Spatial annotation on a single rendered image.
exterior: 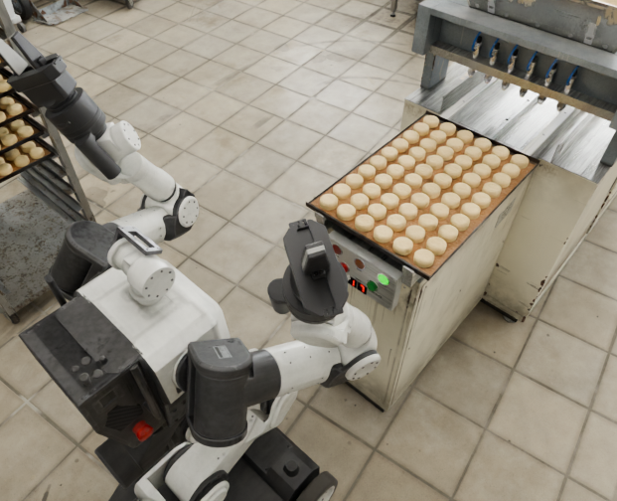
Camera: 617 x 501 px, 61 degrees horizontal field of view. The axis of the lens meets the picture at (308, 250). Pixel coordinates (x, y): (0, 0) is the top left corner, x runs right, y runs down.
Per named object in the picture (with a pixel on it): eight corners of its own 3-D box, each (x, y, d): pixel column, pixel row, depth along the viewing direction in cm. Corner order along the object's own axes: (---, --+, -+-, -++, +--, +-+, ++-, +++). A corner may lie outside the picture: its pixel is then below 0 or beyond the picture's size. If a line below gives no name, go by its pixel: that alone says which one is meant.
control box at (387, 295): (332, 261, 157) (334, 229, 146) (397, 304, 146) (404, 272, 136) (324, 267, 155) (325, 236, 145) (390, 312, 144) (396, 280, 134)
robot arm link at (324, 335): (323, 336, 75) (351, 351, 87) (329, 276, 78) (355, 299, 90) (282, 334, 78) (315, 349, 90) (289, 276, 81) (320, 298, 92)
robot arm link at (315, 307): (293, 327, 60) (296, 342, 71) (373, 302, 61) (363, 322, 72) (264, 230, 64) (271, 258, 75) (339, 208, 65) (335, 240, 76)
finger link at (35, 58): (16, 29, 90) (44, 60, 94) (7, 40, 88) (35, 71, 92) (22, 27, 89) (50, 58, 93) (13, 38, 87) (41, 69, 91)
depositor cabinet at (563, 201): (505, 135, 318) (553, -8, 255) (625, 187, 286) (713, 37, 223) (381, 250, 254) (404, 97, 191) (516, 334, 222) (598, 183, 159)
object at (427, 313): (413, 269, 246) (452, 102, 179) (478, 309, 230) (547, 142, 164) (315, 369, 211) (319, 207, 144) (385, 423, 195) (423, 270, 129)
